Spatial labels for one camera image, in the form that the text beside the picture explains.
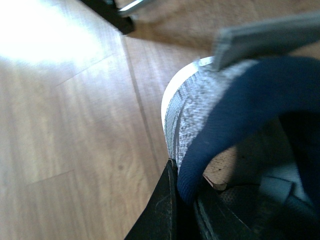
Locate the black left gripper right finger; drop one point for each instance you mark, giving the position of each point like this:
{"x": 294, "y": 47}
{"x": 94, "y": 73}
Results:
{"x": 246, "y": 213}

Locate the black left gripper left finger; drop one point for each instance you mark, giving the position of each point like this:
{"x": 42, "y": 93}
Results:
{"x": 158, "y": 221}

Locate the grey knit sneaker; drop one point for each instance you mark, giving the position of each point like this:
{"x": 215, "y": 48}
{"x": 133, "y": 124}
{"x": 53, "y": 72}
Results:
{"x": 212, "y": 104}

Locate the black metal shoe rack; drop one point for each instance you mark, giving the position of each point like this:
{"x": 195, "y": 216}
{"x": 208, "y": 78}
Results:
{"x": 118, "y": 17}

